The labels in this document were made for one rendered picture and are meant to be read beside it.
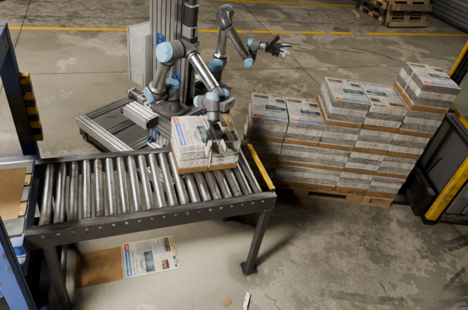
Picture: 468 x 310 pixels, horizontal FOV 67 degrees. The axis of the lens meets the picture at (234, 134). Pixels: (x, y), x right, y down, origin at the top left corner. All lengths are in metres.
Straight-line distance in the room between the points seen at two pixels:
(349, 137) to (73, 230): 2.09
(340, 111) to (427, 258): 1.45
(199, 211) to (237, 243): 0.93
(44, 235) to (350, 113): 2.17
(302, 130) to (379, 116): 0.59
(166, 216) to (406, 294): 1.95
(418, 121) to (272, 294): 1.70
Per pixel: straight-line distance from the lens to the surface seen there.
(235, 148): 2.14
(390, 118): 2.98
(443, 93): 3.02
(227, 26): 2.76
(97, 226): 1.98
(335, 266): 3.02
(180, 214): 2.01
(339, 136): 2.95
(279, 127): 2.80
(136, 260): 2.77
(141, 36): 2.85
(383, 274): 3.16
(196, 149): 2.07
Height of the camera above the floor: 2.33
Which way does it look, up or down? 37 degrees down
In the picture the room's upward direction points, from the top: 10 degrees clockwise
